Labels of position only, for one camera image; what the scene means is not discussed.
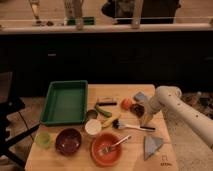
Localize dark purple grapes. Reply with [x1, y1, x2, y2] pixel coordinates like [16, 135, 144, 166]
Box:
[130, 104, 144, 117]

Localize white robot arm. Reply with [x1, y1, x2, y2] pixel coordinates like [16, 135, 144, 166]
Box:
[140, 86, 213, 151]

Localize orange bowl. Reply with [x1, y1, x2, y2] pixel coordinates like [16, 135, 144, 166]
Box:
[91, 133, 122, 167]

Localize purple bowl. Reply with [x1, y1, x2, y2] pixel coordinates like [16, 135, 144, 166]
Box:
[55, 128, 82, 156]

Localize blue sponge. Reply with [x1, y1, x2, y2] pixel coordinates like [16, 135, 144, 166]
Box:
[133, 92, 147, 102]

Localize orange toy fruit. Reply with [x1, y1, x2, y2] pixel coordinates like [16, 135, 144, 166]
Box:
[120, 98, 133, 110]

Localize grey folded cloth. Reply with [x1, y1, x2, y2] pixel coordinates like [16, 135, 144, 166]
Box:
[144, 136, 164, 160]

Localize black white dish brush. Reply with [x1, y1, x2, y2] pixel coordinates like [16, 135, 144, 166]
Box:
[113, 120, 155, 132]

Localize yellow banana toy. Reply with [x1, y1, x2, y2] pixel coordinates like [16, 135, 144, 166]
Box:
[102, 115, 120, 128]

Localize green cucumber toy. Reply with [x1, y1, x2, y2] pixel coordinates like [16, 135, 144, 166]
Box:
[95, 104, 112, 118]

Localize white cup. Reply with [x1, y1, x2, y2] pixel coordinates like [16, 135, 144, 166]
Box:
[85, 119, 102, 136]

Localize small metal cup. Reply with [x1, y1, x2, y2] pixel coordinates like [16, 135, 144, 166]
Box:
[86, 109, 98, 120]

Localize green plastic tray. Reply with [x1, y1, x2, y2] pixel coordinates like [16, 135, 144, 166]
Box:
[40, 80, 88, 126]

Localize person in dark clothes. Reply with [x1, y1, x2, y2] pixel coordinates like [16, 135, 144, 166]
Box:
[101, 0, 181, 24]

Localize light green cup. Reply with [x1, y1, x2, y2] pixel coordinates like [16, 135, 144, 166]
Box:
[35, 132, 51, 148]

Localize green box on counter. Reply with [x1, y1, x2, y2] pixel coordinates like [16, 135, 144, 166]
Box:
[66, 16, 95, 25]

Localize black chair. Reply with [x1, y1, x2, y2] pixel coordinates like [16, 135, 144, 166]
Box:
[0, 70, 41, 168]

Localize black handled tool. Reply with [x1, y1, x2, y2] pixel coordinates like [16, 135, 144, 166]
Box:
[97, 99, 117, 106]

